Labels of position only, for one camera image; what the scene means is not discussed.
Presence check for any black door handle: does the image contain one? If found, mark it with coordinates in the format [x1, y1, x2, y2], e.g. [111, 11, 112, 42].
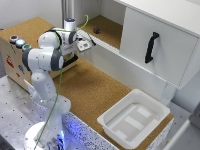
[144, 31, 160, 65]

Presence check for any white sliding door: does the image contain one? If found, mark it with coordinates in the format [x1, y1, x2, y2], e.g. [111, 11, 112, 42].
[118, 6, 200, 90]

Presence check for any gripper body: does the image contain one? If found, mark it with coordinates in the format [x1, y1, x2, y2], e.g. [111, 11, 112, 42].
[76, 37, 94, 53]

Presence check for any green cable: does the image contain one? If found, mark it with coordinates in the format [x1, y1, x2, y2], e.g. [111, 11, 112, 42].
[32, 14, 90, 150]

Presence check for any purple block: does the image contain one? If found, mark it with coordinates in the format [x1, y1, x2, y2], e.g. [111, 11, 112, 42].
[93, 26, 101, 35]

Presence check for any black drawer handle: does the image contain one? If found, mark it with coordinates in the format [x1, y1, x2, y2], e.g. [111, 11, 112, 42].
[62, 53, 80, 70]

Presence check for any red button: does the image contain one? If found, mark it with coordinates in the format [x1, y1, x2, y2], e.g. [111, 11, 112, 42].
[9, 34, 19, 45]

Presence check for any white plastic box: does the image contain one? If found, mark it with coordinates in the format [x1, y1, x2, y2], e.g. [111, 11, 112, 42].
[96, 88, 172, 150]

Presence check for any white cabinet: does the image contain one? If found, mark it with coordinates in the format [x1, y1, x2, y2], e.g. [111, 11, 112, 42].
[61, 0, 200, 107]

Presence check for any blue button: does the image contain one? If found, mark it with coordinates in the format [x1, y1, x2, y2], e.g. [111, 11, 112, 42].
[15, 38, 26, 49]

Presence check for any green button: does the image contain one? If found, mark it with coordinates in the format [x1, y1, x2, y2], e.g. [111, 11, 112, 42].
[21, 43, 33, 53]

